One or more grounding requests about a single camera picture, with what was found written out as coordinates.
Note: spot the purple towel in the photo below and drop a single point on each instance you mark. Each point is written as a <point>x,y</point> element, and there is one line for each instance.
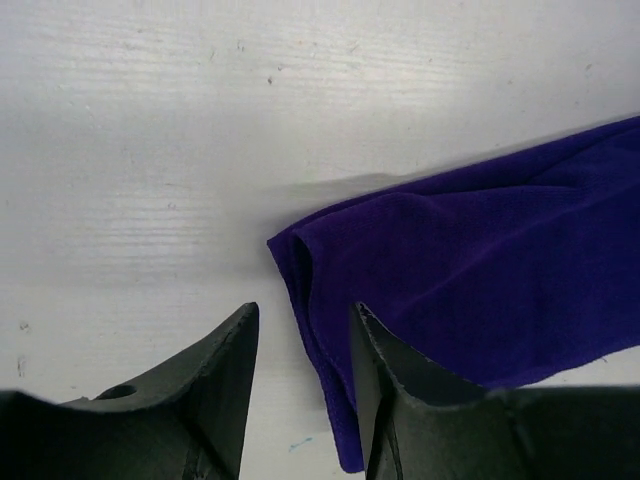
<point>506,271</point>

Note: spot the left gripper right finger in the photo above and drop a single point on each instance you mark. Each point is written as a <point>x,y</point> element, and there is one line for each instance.
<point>418,420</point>

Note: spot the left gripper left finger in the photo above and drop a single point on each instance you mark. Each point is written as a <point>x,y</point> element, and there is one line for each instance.
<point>183,419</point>

